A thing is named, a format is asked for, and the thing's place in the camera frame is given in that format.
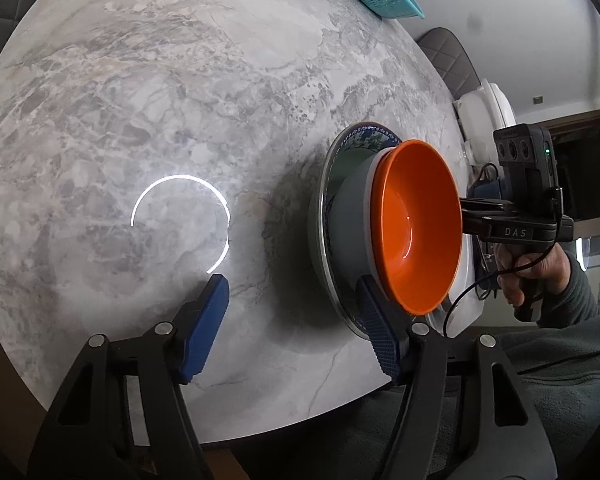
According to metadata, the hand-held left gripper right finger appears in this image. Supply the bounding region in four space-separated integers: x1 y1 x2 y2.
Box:
355 277 557 480

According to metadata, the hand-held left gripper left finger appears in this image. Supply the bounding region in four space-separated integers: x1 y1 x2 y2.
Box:
27 274 230 480

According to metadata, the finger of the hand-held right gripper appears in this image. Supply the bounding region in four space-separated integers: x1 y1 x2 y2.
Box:
459 197 516 237

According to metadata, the orange bowl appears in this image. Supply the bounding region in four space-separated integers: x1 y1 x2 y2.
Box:
370 139 465 316

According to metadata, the white round plate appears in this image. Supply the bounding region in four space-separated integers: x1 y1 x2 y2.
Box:
425 232 485 337

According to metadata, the shallow white bowl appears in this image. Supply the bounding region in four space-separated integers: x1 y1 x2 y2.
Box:
328 154 381 307

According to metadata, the green bowl with blue pattern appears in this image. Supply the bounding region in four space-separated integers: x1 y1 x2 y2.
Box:
307 121 406 342

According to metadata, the person's right forearm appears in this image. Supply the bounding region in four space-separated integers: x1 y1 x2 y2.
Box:
529 252 600 376

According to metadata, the person's right hand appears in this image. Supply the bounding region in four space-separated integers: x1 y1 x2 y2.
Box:
494 245 574 309

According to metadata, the navy blue kitchen appliance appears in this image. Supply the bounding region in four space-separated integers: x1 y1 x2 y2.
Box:
467 162 504 202

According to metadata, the white rice cooker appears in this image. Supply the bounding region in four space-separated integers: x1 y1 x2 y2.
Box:
452 78 516 169

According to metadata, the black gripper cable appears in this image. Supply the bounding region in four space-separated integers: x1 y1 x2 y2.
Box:
442 187 564 339

